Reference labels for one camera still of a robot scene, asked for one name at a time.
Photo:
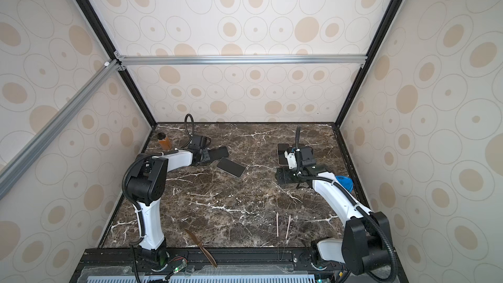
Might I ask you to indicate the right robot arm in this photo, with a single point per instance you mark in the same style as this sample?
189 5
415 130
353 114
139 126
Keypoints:
366 247

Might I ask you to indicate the aluminium frame bar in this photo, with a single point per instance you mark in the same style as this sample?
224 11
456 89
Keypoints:
35 147
242 60

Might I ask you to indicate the wooden-handled knife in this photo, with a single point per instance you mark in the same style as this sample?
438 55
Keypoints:
200 245

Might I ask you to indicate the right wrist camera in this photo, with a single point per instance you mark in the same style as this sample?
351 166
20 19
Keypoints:
291 157

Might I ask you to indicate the orange bottle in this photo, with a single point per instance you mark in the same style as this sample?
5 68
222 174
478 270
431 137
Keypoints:
164 141

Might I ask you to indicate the blue round lid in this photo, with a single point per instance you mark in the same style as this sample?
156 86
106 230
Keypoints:
346 182

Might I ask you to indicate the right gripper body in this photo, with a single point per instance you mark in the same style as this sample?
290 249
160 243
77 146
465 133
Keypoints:
291 176

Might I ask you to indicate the pink phone case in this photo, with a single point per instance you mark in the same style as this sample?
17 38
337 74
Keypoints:
281 150

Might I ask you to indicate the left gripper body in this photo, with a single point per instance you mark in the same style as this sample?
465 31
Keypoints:
204 156

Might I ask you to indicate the right pink chopstick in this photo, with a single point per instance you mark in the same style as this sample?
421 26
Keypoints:
288 227

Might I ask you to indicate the silver-edged phone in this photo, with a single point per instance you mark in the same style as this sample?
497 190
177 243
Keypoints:
231 167

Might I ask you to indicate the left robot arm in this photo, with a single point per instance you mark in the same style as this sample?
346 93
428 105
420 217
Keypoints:
144 184

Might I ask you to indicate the aluminium frame bar left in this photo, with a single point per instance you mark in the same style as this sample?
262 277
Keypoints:
35 147

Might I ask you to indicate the aluminium frame bar back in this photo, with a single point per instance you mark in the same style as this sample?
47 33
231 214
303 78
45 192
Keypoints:
242 60

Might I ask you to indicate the black phone case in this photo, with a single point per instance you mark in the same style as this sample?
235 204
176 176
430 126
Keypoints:
218 153

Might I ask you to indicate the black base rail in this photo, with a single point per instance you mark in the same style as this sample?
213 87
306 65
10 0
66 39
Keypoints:
189 264

